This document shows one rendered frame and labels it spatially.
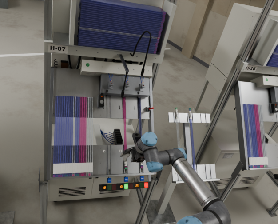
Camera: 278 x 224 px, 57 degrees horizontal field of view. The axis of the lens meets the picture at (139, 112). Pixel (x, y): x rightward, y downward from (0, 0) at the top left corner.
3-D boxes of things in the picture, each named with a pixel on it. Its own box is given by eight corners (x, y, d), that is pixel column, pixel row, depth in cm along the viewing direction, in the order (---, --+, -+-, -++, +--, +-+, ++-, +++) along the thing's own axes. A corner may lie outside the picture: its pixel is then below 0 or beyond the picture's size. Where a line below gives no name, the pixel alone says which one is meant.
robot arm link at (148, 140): (146, 147, 122) (141, 131, 125) (139, 154, 131) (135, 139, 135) (160, 144, 125) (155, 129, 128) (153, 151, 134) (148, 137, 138)
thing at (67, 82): (148, 120, 185) (150, 118, 180) (52, 118, 165) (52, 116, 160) (146, 77, 192) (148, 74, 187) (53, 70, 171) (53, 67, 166)
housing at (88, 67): (145, 82, 192) (152, 76, 179) (79, 78, 177) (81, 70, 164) (145, 72, 194) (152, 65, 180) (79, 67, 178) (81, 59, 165)
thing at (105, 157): (151, 172, 175) (152, 172, 172) (50, 177, 155) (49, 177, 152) (150, 144, 179) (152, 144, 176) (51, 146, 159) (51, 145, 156)
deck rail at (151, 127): (152, 174, 178) (156, 174, 172) (150, 174, 178) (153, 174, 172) (148, 77, 192) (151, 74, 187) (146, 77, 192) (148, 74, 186)
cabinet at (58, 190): (127, 200, 237) (141, 152, 203) (47, 206, 215) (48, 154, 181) (116, 150, 287) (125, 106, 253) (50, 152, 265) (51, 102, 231)
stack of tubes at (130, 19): (156, 54, 170) (166, 12, 155) (77, 45, 154) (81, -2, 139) (151, 46, 180) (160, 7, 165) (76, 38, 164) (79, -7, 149)
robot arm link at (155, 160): (172, 166, 124) (165, 145, 128) (152, 170, 119) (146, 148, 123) (165, 170, 131) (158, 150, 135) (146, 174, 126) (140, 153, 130)
